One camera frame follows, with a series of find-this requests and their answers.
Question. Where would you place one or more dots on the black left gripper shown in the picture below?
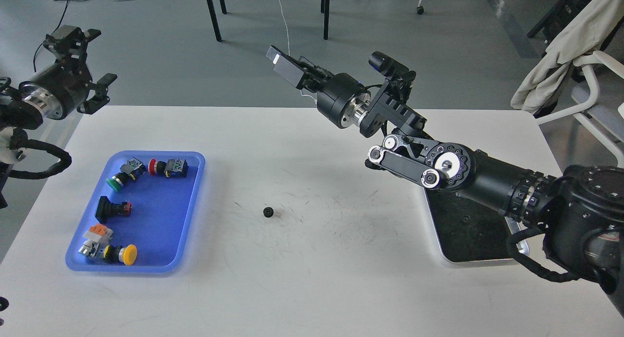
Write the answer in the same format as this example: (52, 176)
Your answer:
(64, 86)

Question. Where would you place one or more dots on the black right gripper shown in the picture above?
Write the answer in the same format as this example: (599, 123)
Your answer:
(334, 92)

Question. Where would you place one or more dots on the small black gear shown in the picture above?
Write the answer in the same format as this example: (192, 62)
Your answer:
(268, 212)

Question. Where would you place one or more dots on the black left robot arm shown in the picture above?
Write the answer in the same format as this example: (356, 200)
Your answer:
(14, 138)

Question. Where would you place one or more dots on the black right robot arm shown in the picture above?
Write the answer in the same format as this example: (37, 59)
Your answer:
(573, 223)

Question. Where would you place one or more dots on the blue plastic tray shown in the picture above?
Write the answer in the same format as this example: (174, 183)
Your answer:
(162, 210)

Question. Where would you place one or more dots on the silver metal tray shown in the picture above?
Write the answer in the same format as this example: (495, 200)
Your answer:
(468, 233)

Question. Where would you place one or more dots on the green push button switch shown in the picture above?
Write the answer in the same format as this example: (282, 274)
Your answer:
(131, 170)

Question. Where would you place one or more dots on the red push button switch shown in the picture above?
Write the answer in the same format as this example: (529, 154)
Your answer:
(172, 168)

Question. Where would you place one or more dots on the black push button switch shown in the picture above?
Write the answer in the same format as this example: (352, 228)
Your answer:
(106, 209)

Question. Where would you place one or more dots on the orange white switch block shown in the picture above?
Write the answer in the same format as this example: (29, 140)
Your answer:
(98, 234)

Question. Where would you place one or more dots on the yellow push button switch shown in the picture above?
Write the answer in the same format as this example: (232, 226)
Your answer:
(110, 254)

